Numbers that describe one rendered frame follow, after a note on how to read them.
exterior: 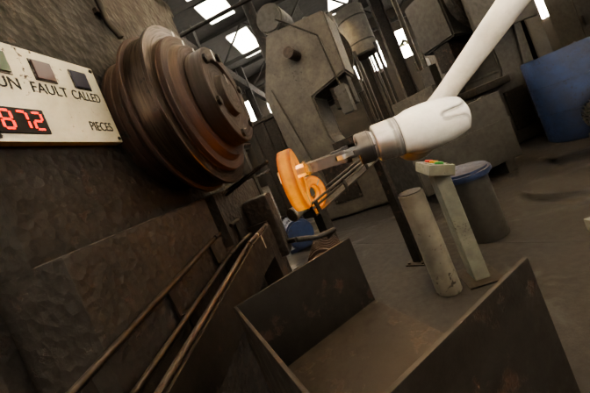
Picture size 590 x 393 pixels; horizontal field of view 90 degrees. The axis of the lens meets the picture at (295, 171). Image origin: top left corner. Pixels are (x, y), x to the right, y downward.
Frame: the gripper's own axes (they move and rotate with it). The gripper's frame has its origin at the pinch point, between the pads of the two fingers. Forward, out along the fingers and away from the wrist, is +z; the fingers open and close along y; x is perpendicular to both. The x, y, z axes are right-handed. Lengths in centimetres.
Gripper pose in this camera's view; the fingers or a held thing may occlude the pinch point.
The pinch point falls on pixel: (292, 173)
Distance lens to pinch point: 72.5
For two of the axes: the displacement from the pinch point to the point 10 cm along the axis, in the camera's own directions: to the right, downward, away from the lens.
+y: 1.4, -1.0, 9.9
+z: -9.3, 3.3, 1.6
